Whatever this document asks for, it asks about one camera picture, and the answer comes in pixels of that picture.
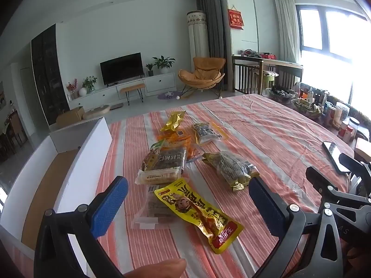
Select gold snack packet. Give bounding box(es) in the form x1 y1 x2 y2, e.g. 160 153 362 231
161 111 186 133

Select brown cardboard box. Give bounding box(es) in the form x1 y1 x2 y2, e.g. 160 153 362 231
56 106 85 128

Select large window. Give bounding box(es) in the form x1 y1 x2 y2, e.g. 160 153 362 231
296 4 371 113

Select person's left hand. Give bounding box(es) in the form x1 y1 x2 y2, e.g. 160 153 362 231
123 259 187 278

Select black smartphone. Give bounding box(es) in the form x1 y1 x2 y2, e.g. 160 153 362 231
322 141 352 175

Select grey curtain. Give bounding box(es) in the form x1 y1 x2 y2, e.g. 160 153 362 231
195 0 231 90

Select white television cabinet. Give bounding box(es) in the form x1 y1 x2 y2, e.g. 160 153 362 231
67 72 177 111

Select wooden dining chair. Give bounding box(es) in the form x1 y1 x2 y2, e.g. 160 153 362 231
7 113 26 148

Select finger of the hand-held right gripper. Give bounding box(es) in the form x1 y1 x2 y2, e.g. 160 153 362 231
339 152 371 180
306 166 371 209

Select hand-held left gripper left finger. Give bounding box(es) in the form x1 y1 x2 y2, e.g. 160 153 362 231
34 176 129 278

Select wooden slatted railing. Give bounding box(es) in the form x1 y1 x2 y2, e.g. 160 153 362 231
231 55 303 96

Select covered standing air conditioner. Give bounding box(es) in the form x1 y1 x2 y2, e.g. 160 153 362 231
187 11 210 73

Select clear packet of brown cakes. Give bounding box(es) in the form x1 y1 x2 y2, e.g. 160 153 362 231
131 183 176 230

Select red flowers in vase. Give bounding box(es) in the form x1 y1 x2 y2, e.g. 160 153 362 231
66 78 79 99

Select beige oval cat scratcher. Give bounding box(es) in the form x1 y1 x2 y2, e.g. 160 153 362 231
83 104 111 120

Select white cardboard box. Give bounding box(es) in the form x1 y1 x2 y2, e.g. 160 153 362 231
0 116 113 278

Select leafy plant in white pot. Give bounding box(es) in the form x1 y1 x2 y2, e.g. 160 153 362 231
152 56 176 74

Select wicker basket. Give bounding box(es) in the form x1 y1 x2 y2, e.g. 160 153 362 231
268 85 296 103
291 98 323 119

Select dark clear walnut packet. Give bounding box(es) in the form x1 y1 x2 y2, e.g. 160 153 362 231
157 147 186 172

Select yellow-edged clear peanut packet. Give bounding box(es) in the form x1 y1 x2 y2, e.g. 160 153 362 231
192 122 228 145

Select wooden bench with metal legs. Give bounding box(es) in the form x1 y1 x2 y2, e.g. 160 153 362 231
120 83 146 105

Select row of bottles and jars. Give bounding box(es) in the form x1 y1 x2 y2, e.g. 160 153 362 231
294 81 363 141

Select green plant in glass vase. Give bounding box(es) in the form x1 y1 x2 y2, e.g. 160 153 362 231
83 76 97 93

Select red wall hanging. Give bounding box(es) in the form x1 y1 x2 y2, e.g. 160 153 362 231
227 6 244 31

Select green white snack packet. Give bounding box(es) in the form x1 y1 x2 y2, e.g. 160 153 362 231
141 150 159 172

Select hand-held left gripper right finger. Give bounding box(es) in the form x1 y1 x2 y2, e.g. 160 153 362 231
248 176 344 278

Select wall painting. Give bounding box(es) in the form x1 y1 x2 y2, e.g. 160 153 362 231
0 81 8 111

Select orange striped tablecloth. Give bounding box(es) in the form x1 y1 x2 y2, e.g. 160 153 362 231
87 93 355 278

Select orange snack packet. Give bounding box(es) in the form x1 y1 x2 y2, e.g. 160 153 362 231
157 131 205 163

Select green stool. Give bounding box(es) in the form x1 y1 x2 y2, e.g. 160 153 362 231
262 71 279 95

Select yellow sunflower seed packet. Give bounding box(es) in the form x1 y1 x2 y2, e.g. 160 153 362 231
202 151 260 192

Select dark glass display cabinet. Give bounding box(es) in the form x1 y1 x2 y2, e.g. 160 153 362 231
30 23 70 126

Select orange rocking chair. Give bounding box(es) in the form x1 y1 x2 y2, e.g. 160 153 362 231
178 57 227 97

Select flat screen television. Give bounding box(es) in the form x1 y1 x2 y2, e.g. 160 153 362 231
100 53 144 87

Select white curtain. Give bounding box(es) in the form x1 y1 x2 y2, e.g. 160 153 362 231
274 0 302 64

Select yellow cartoon snack packet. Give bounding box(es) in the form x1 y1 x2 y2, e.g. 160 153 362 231
154 177 244 255

